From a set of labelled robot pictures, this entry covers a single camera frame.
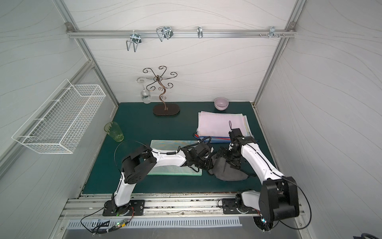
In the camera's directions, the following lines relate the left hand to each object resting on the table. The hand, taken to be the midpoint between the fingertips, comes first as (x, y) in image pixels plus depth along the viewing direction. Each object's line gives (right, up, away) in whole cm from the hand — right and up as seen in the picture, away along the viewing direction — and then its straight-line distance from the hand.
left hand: (214, 169), depth 85 cm
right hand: (+5, +6, -3) cm, 8 cm away
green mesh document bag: (-29, +10, +15) cm, 34 cm away
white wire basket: (-76, +27, -16) cm, 82 cm away
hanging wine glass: (-44, +45, +11) cm, 64 cm away
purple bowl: (+10, +41, +32) cm, 53 cm away
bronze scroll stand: (-37, +35, +30) cm, 59 cm away
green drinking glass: (-63, +21, +9) cm, 67 cm away
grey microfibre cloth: (+4, 0, -1) cm, 4 cm away
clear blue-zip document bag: (+6, +14, +16) cm, 23 cm away
